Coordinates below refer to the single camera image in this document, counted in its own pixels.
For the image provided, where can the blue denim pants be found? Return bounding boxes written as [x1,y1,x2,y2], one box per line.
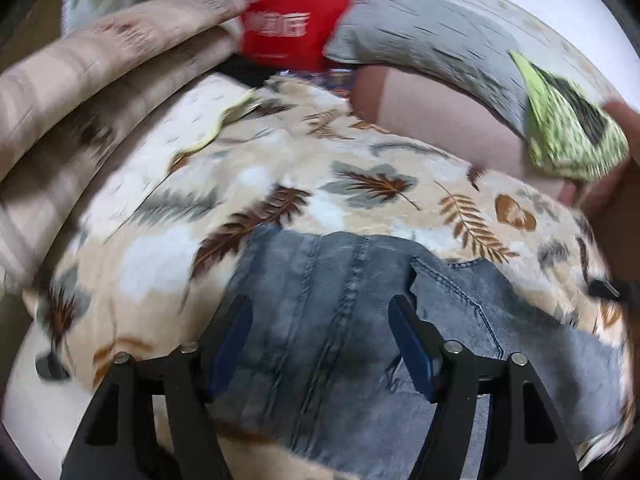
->
[213,226,625,479]

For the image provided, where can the green patterned cloth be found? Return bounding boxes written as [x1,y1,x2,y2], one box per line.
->
[510,51,629,182]

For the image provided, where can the white pillow with green trim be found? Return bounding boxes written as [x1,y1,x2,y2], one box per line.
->
[74,73,250,238]

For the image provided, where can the beige leaf pattern fleece blanket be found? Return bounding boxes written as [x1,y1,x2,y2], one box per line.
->
[22,71,634,480]

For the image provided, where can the brown striped rolled bedding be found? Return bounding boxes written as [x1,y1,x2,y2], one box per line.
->
[1,0,248,286]

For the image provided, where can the pink brown mattress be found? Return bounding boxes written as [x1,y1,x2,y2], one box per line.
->
[349,65,577,205]

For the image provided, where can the colourful small package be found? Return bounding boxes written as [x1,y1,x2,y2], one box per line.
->
[297,68,355,99]

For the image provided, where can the grey quilted blanket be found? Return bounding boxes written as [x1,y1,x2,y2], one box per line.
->
[323,0,528,136]

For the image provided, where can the red paper bag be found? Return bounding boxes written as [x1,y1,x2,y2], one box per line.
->
[240,0,350,72]

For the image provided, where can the brown wooden bed frame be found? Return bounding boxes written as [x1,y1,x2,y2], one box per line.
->
[579,101,639,282]

